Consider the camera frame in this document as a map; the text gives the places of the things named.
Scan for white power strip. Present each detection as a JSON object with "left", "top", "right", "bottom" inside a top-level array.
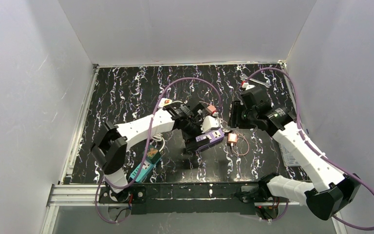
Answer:
[{"left": 158, "top": 98, "right": 183, "bottom": 108}]

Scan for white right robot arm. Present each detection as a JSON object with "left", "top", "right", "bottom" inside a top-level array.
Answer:
[{"left": 229, "top": 85, "right": 360, "bottom": 220}]

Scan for silver wrench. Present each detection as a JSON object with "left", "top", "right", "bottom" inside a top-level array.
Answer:
[{"left": 240, "top": 74, "right": 271, "bottom": 88}]

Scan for thin pink charging cable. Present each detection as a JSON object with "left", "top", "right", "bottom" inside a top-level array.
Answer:
[{"left": 200, "top": 101, "right": 250, "bottom": 157}]

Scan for purple power strip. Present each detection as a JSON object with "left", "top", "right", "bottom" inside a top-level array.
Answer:
[{"left": 195, "top": 128, "right": 225, "bottom": 152}]

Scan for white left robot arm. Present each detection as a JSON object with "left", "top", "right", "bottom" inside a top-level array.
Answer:
[{"left": 90, "top": 101, "right": 206, "bottom": 194}]

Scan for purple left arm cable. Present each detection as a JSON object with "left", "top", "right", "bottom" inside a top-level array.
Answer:
[{"left": 95, "top": 77, "right": 224, "bottom": 225}]

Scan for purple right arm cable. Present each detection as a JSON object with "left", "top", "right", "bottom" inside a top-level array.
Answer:
[{"left": 240, "top": 67, "right": 374, "bottom": 231}]

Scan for teal power strip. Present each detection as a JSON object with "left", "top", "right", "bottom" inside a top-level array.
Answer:
[{"left": 130, "top": 159, "right": 156, "bottom": 183}]

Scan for white cable of teal strip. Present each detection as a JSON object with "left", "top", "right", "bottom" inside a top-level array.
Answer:
[{"left": 151, "top": 134, "right": 166, "bottom": 153}]

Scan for green dragon socket cube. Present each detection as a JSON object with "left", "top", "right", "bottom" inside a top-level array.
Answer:
[{"left": 146, "top": 145, "right": 162, "bottom": 164}]

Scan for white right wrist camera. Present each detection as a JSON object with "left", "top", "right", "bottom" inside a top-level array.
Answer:
[{"left": 241, "top": 82, "right": 255, "bottom": 91}]

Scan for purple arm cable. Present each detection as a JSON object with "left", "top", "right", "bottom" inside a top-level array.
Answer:
[
  {"left": 95, "top": 77, "right": 224, "bottom": 225},
  {"left": 240, "top": 67, "right": 374, "bottom": 231}
]

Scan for clear plastic parts box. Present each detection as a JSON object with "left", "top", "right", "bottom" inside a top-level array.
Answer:
[{"left": 279, "top": 144, "right": 300, "bottom": 167}]

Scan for pink small plug adapter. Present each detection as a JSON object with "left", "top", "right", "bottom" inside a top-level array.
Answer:
[{"left": 206, "top": 104, "right": 217, "bottom": 115}]

